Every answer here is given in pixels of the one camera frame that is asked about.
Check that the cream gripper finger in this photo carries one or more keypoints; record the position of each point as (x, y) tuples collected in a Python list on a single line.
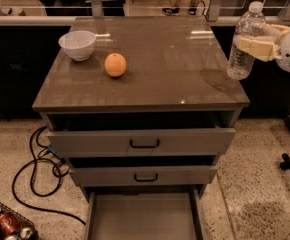
[(276, 31), (262, 48)]

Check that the clear plastic water bottle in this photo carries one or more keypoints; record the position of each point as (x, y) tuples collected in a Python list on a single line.
[(250, 24)]

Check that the grey drawer cabinet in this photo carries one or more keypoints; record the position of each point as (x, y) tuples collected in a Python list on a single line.
[(175, 78)]

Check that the bottom grey drawer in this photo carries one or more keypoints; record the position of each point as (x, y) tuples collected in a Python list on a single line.
[(169, 214)]

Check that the grey drawer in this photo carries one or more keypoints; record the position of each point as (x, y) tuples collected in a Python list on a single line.
[(169, 214), (142, 171), (137, 143)]

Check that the top grey drawer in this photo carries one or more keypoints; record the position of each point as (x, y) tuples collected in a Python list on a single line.
[(137, 143)]

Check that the middle grey drawer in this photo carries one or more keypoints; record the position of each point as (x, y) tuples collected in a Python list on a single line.
[(142, 171)]

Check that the orange fruit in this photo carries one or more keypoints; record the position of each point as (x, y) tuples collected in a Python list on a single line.
[(115, 64)]

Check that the metal railing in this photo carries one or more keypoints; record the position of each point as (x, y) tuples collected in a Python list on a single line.
[(85, 12)]

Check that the white bowl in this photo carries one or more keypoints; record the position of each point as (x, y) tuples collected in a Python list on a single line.
[(78, 45)]

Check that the silver can top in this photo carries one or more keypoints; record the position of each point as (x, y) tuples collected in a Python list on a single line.
[(26, 233)]

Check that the red soda can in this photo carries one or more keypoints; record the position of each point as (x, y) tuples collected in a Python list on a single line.
[(9, 224)]

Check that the wire basket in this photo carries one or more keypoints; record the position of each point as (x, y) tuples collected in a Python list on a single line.
[(23, 221)]

